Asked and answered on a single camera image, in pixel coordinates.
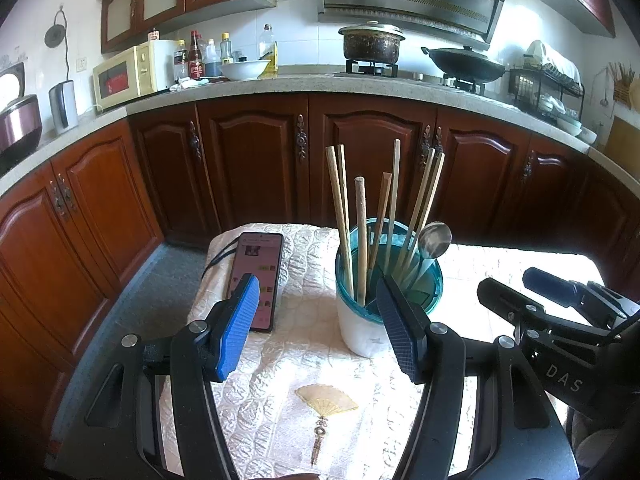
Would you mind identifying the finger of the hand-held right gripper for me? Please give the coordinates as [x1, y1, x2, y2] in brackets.
[522, 266, 640, 332]
[476, 276, 621, 346]

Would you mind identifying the white utensil cup teal rim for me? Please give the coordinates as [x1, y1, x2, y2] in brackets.
[335, 219, 445, 358]

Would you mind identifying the thick pale wooden stick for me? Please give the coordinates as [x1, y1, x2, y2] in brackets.
[355, 177, 368, 306]

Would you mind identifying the dark round wall hanging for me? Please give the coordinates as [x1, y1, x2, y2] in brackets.
[44, 5, 71, 83]

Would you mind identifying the black wire dish rack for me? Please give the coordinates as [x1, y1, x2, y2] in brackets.
[507, 40, 586, 126]

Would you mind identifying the black smartphone pink screen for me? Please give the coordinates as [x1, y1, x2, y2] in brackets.
[220, 231, 285, 333]

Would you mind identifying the stone kitchen countertop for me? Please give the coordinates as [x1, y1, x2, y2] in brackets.
[0, 65, 640, 196]

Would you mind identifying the wooden base cabinet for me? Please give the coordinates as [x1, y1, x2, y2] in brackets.
[0, 92, 640, 431]

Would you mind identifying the yellow oil bottle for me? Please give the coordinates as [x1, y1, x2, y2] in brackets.
[258, 24, 278, 76]

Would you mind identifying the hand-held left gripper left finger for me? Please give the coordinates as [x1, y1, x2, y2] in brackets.
[47, 274, 262, 480]

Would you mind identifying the clear plastic bottle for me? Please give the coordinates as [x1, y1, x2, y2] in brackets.
[173, 40, 190, 83]

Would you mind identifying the black cable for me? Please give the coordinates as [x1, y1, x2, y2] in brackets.
[202, 240, 238, 281]

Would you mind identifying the pink rice cooker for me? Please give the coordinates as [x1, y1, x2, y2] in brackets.
[0, 62, 43, 161]

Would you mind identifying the dark liquid bottle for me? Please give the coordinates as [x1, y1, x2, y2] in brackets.
[204, 39, 222, 78]

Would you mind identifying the wooden cutting board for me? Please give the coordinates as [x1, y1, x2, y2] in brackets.
[602, 115, 640, 163]

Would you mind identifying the black wok with lid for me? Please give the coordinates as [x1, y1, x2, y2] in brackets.
[421, 45, 507, 84]

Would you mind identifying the wicker chopstick basket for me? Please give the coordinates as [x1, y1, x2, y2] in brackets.
[607, 61, 638, 106]

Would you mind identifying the metal spoon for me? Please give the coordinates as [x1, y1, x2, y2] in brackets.
[400, 221, 453, 286]

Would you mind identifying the red label sauce bottle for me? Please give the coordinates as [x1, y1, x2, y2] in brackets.
[188, 30, 206, 81]

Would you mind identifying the white cloth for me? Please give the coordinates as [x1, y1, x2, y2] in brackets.
[525, 40, 583, 86]

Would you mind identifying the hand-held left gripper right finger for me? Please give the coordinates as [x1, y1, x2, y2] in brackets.
[375, 272, 581, 480]

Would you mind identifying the cream microwave oven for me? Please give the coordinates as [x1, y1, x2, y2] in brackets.
[91, 40, 181, 109]

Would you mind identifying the white quilted tablecloth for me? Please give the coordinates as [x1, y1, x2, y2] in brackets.
[157, 222, 606, 480]

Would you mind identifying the blackened cooking pot with lid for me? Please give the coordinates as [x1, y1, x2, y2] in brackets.
[338, 21, 406, 63]

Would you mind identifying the reddish brown wooden chopstick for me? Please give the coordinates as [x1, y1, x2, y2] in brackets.
[366, 172, 393, 273]

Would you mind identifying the white bowl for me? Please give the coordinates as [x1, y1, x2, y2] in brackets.
[220, 59, 272, 81]

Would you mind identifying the gas stove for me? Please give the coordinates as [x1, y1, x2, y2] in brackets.
[334, 59, 488, 95]

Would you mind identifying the grey white thermos jug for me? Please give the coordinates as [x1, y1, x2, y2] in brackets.
[48, 80, 79, 135]

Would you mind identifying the white rag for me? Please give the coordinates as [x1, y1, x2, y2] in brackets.
[170, 77, 211, 92]

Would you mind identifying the stack of white bowls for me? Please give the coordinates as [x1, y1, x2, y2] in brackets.
[555, 115, 598, 143]

